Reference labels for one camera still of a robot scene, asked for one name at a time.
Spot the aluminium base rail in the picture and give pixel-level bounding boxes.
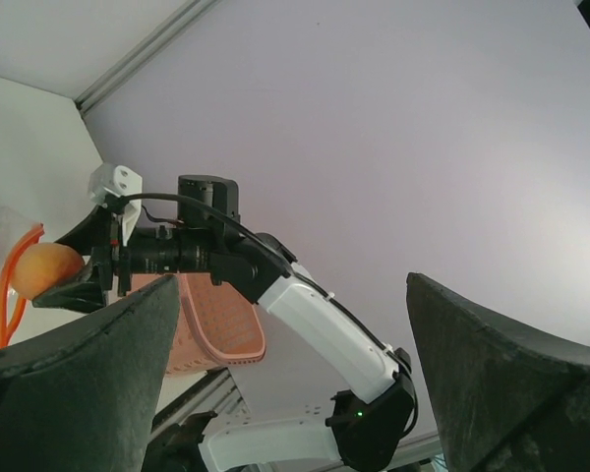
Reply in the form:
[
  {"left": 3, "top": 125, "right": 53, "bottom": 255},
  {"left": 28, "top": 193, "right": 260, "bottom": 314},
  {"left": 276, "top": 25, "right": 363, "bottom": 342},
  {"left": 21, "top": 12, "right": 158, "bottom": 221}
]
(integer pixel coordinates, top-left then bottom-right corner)
[{"left": 149, "top": 369, "right": 250, "bottom": 440}]

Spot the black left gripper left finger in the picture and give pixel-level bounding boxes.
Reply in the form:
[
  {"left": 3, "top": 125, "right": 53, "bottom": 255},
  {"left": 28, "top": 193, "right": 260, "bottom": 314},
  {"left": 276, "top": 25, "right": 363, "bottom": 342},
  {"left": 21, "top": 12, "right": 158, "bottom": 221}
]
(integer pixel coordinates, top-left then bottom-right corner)
[{"left": 0, "top": 275, "right": 179, "bottom": 471}]

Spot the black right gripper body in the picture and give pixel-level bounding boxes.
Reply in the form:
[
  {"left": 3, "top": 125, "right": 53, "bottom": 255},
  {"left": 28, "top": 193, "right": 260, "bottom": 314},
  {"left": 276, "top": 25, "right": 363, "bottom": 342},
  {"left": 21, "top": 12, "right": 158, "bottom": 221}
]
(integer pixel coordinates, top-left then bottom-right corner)
[{"left": 90, "top": 225, "right": 211, "bottom": 293}]

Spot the pink plastic basket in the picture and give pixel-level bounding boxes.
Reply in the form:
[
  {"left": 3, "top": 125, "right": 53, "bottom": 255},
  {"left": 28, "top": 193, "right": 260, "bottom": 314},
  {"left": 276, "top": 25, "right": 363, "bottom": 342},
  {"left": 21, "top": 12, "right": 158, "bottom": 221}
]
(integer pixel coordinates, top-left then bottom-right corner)
[{"left": 162, "top": 272, "right": 266, "bottom": 379}]

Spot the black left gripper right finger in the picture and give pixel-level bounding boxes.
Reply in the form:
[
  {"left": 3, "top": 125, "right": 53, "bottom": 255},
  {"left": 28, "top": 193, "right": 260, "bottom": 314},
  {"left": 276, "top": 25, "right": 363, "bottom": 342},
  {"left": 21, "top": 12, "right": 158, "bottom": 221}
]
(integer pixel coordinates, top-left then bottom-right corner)
[{"left": 406, "top": 273, "right": 590, "bottom": 471}]

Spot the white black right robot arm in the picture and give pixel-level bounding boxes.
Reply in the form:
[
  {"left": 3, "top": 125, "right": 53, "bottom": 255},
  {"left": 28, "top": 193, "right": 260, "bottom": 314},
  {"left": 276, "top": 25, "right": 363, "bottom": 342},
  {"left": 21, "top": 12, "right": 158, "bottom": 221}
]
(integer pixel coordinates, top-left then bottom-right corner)
[{"left": 32, "top": 175, "right": 419, "bottom": 471}]

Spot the clear zip top bag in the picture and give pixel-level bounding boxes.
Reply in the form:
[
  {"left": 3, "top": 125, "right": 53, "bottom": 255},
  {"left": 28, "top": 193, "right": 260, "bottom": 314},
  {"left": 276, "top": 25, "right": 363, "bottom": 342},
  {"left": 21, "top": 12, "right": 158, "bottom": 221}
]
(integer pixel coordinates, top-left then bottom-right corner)
[{"left": 0, "top": 205, "right": 44, "bottom": 349}]

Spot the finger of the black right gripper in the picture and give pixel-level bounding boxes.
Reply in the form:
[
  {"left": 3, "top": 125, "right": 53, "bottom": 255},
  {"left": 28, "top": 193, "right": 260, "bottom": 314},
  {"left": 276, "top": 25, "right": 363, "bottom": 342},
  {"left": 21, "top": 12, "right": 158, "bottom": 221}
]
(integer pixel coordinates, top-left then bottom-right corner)
[
  {"left": 56, "top": 206, "right": 113, "bottom": 256},
  {"left": 32, "top": 265, "right": 111, "bottom": 313}
]

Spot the aluminium corner frame post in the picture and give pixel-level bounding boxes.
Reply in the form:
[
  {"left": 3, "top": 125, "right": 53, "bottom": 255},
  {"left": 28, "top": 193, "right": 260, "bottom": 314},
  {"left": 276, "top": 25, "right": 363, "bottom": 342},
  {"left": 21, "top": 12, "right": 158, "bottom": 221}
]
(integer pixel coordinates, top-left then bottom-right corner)
[{"left": 74, "top": 0, "right": 220, "bottom": 117}]

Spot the orange fake peach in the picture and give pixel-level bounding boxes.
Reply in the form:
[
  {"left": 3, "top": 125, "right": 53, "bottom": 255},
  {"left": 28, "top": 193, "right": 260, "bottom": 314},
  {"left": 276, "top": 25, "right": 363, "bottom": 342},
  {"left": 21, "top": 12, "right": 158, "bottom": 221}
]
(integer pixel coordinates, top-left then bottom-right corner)
[{"left": 11, "top": 243, "right": 85, "bottom": 300}]

